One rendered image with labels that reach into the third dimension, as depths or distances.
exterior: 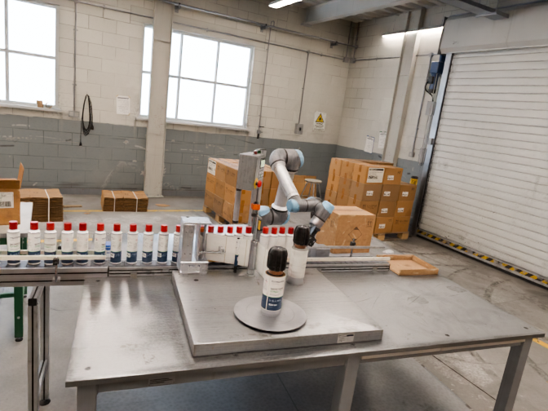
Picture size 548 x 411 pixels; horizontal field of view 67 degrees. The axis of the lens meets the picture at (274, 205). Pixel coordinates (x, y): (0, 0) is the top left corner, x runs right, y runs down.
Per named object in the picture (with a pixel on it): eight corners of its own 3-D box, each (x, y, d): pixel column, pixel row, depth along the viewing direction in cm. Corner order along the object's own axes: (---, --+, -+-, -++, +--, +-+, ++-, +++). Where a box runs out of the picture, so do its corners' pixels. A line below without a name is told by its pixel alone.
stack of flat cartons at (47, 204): (4, 223, 503) (3, 197, 496) (4, 212, 547) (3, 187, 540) (64, 221, 539) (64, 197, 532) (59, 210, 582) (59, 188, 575)
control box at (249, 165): (235, 188, 224) (239, 153, 220) (245, 184, 240) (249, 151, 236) (253, 191, 222) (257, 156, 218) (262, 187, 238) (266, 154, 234)
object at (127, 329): (64, 387, 127) (64, 382, 127) (93, 235, 264) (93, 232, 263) (544, 337, 202) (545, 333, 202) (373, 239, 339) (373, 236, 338)
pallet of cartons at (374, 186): (351, 244, 600) (364, 165, 576) (316, 227, 671) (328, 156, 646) (408, 240, 662) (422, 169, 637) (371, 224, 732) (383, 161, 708)
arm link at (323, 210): (329, 203, 246) (338, 209, 239) (318, 218, 246) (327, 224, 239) (321, 197, 241) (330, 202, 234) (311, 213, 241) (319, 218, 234)
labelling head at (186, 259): (179, 273, 204) (183, 223, 199) (176, 263, 216) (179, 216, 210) (207, 272, 209) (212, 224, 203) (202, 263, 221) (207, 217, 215)
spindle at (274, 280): (263, 317, 169) (271, 251, 163) (257, 307, 177) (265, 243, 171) (284, 315, 173) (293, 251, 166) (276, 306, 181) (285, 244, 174)
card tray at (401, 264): (399, 276, 256) (399, 269, 255) (375, 260, 279) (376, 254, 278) (437, 274, 266) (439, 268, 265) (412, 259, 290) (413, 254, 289)
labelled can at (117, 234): (109, 265, 205) (111, 225, 200) (110, 261, 209) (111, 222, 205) (121, 264, 206) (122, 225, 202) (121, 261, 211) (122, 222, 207)
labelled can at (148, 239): (141, 264, 210) (143, 225, 205) (141, 260, 215) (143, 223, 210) (152, 264, 212) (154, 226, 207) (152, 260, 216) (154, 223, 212)
